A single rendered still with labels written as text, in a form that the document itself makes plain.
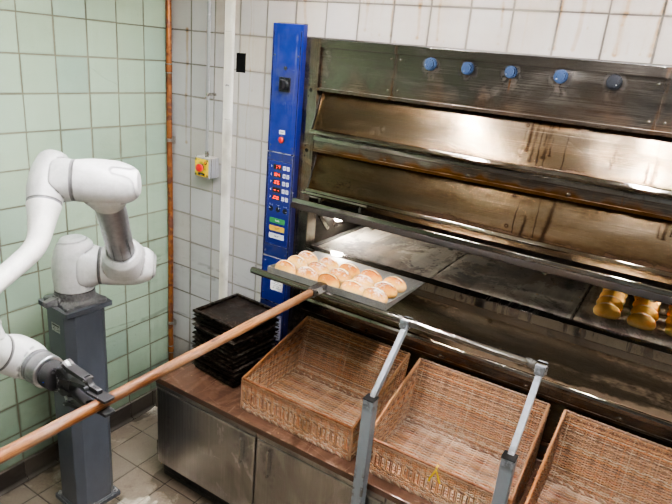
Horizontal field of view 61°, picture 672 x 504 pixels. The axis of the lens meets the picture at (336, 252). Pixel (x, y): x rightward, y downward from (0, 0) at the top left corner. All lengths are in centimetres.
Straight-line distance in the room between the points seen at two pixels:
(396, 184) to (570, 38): 83
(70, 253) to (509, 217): 168
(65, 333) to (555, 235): 192
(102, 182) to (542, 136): 149
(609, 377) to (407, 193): 102
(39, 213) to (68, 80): 102
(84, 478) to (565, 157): 238
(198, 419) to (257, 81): 154
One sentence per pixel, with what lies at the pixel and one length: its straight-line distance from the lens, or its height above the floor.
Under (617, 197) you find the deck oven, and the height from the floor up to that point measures 167.
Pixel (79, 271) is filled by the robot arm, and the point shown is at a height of 116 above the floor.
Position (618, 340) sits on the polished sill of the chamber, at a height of 117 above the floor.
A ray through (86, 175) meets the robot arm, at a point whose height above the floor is 163.
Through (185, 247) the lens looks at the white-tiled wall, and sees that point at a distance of 324.
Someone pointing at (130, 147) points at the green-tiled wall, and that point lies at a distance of 303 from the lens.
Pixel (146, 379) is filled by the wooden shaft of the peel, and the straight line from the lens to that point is 162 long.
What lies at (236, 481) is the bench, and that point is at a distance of 274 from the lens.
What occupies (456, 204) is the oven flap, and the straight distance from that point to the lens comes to 230.
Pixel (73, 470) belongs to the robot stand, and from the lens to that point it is 292.
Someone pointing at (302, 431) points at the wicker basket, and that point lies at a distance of 241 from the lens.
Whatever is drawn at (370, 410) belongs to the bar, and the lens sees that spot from 202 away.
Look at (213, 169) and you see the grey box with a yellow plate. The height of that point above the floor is 146.
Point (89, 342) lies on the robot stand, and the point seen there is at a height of 84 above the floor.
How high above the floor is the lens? 205
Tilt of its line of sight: 19 degrees down
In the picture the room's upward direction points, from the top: 5 degrees clockwise
